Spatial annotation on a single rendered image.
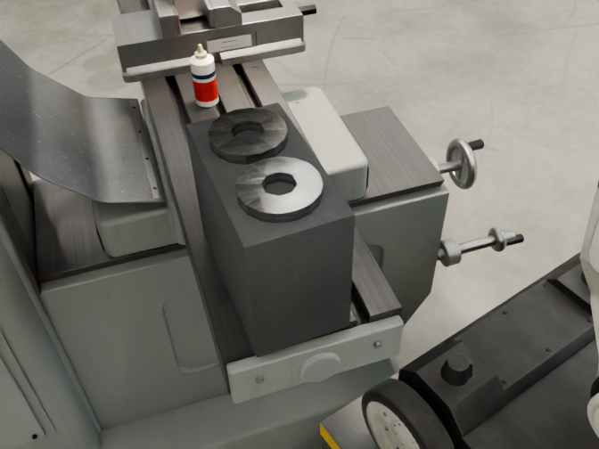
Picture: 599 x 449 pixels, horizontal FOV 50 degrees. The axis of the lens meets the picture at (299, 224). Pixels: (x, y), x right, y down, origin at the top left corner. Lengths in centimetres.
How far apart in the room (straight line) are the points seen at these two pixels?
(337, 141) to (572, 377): 59
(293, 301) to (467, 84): 231
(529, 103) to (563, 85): 22
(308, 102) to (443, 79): 166
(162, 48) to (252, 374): 67
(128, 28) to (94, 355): 63
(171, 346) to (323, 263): 74
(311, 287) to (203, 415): 89
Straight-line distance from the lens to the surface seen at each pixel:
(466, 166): 149
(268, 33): 126
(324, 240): 66
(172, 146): 107
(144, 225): 114
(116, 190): 110
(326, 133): 126
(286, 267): 66
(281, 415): 153
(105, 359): 138
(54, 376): 132
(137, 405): 153
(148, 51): 123
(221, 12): 122
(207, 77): 111
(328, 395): 156
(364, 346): 82
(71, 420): 143
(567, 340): 124
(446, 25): 339
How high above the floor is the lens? 154
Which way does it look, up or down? 44 degrees down
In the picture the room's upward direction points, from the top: 2 degrees counter-clockwise
